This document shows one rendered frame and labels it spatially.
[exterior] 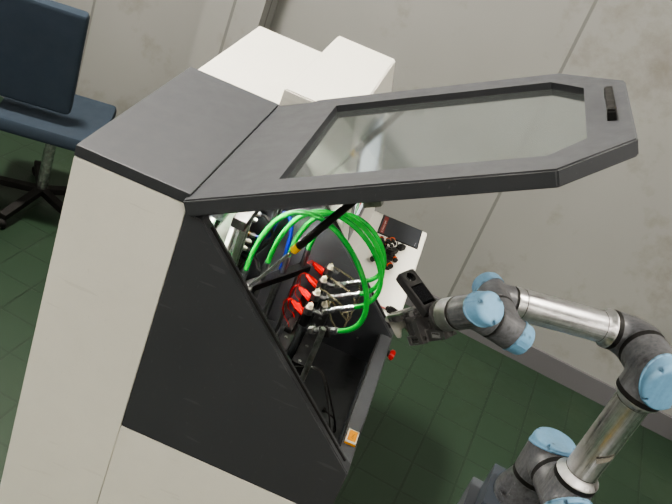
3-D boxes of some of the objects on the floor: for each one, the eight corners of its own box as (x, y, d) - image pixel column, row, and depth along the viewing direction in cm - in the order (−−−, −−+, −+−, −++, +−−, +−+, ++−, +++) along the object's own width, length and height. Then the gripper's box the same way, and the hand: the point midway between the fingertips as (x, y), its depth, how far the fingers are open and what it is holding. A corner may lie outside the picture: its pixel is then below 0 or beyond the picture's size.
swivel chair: (20, 160, 478) (59, -42, 425) (121, 209, 472) (174, 10, 419) (-61, 203, 422) (-28, -24, 368) (53, 259, 416) (103, 37, 362)
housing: (63, 615, 271) (190, 194, 199) (-22, 576, 272) (74, 143, 200) (219, 364, 394) (333, 48, 321) (160, 338, 395) (261, 17, 323)
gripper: (437, 343, 197) (381, 350, 215) (466, 329, 202) (409, 337, 220) (424, 306, 197) (369, 316, 215) (454, 293, 202) (397, 304, 220)
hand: (389, 315), depth 216 cm, fingers closed
